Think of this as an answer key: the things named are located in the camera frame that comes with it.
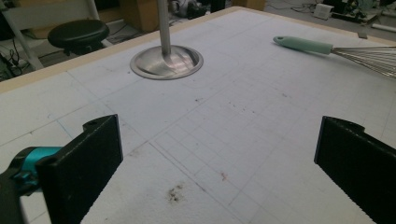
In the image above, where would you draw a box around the white box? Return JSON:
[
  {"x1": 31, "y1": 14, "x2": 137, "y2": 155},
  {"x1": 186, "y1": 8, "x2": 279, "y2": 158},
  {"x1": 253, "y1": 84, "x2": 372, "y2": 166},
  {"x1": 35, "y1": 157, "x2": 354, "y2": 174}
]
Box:
[{"x1": 313, "y1": 3, "x2": 335, "y2": 21}]

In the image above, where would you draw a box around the green-handled wire whisk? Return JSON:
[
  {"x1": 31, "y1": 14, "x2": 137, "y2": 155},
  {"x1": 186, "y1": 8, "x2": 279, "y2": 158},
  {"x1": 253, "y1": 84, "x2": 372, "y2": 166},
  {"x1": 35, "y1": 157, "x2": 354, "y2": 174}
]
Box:
[{"x1": 273, "y1": 35, "x2": 396, "y2": 79}]

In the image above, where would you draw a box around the white metal frame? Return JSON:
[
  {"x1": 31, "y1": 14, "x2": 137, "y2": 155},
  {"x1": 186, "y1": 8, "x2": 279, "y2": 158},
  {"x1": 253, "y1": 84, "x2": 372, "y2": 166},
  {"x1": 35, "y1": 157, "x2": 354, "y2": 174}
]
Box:
[{"x1": 0, "y1": 0, "x2": 101, "y2": 71}]

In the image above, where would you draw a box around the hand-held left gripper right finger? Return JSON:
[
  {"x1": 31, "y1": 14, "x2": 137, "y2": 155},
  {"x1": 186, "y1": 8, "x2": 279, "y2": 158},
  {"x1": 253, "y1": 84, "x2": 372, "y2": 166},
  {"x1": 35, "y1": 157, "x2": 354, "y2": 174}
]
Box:
[{"x1": 313, "y1": 116, "x2": 396, "y2": 224}]

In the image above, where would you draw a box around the metal stand with round base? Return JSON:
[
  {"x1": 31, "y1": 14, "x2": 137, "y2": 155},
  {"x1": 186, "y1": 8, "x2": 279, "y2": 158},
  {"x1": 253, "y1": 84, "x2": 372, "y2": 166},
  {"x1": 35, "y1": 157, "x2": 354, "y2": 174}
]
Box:
[{"x1": 129, "y1": 0, "x2": 205, "y2": 81}]

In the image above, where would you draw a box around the wooden cabinet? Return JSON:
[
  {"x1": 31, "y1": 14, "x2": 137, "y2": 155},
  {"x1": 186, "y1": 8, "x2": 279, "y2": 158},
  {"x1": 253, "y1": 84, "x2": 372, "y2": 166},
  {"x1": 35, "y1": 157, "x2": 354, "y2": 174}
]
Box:
[{"x1": 120, "y1": 0, "x2": 163, "y2": 34}]

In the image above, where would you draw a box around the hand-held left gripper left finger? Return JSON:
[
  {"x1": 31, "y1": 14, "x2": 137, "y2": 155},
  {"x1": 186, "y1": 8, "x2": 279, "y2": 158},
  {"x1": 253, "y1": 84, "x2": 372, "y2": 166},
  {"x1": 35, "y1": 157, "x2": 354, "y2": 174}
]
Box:
[{"x1": 35, "y1": 114, "x2": 124, "y2": 224}]

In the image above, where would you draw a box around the black round stool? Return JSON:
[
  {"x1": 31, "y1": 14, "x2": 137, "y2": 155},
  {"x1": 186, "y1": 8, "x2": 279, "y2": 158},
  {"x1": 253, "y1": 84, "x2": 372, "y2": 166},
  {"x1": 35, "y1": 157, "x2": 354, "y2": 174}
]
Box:
[{"x1": 47, "y1": 19, "x2": 110, "y2": 57}]

